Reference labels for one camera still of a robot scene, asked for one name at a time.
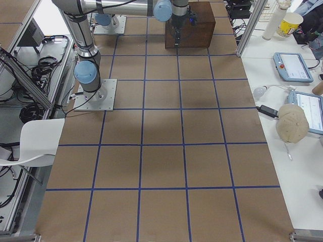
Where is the yellow popcorn paper cup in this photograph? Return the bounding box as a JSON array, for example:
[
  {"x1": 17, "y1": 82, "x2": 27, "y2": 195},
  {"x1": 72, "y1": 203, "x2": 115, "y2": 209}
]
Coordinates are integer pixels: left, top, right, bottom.
[{"x1": 276, "y1": 13, "x2": 303, "y2": 37}]

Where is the beige baseball cap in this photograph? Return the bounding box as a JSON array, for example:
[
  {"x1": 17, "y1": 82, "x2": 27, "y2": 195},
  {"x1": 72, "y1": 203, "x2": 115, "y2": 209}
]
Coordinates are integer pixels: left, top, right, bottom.
[{"x1": 276, "y1": 104, "x2": 309, "y2": 143}]

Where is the upper blue teach pendant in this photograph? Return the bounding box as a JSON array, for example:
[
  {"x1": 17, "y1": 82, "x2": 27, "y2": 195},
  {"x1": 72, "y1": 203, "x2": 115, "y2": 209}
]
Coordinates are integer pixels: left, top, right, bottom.
[{"x1": 273, "y1": 52, "x2": 313, "y2": 83}]

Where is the blue teach pendant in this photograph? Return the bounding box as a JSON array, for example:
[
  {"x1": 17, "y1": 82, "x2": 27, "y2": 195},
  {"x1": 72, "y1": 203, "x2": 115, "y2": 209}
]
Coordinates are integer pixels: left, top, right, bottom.
[
  {"x1": 287, "y1": 91, "x2": 322, "y2": 135},
  {"x1": 273, "y1": 52, "x2": 313, "y2": 83}
]

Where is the black gripper at cabinet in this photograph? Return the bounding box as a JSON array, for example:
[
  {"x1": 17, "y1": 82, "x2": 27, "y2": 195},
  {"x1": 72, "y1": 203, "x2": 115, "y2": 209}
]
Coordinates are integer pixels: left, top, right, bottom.
[{"x1": 170, "y1": 7, "x2": 196, "y2": 47}]

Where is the dark brown wooden cabinet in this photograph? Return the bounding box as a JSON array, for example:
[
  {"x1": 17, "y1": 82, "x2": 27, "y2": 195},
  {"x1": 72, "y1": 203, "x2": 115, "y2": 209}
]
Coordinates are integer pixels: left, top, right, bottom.
[{"x1": 165, "y1": 2, "x2": 216, "y2": 49}]

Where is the white plastic chair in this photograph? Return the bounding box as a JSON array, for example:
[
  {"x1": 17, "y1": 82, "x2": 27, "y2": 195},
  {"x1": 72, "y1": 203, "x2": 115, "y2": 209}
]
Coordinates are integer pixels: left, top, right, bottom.
[{"x1": 1, "y1": 118, "x2": 65, "y2": 167}]

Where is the aluminium frame post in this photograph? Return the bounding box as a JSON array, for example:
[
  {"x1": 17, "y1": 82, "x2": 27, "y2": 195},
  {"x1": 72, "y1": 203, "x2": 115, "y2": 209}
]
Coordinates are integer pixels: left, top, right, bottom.
[{"x1": 236, "y1": 0, "x2": 267, "y2": 57}]

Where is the lower blue teach pendant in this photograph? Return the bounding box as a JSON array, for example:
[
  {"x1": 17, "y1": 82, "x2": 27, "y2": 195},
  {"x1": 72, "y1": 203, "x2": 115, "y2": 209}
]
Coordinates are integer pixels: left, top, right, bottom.
[{"x1": 287, "y1": 91, "x2": 322, "y2": 135}]

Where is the black cable bundle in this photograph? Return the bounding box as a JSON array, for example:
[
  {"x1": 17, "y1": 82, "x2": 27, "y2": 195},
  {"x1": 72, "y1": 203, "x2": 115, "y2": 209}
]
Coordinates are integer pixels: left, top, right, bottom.
[{"x1": 30, "y1": 56, "x2": 64, "y2": 89}]

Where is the white light bulb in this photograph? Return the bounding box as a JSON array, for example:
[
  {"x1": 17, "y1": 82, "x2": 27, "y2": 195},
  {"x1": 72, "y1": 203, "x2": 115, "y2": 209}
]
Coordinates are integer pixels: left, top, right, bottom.
[{"x1": 253, "y1": 86, "x2": 270, "y2": 99}]

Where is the white cardboard tube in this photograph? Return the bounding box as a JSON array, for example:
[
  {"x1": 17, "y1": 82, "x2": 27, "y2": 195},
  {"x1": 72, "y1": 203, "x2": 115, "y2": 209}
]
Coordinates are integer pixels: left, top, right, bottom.
[{"x1": 262, "y1": 0, "x2": 291, "y2": 40}]

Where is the black power adapter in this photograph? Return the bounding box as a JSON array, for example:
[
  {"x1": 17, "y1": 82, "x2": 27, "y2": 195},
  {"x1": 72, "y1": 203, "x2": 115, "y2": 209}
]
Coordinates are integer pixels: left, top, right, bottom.
[{"x1": 256, "y1": 105, "x2": 278, "y2": 118}]

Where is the grey electronics box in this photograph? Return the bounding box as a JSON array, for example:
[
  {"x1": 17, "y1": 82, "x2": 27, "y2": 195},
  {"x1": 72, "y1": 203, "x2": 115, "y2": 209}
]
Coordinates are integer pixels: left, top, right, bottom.
[{"x1": 17, "y1": 18, "x2": 44, "y2": 53}]

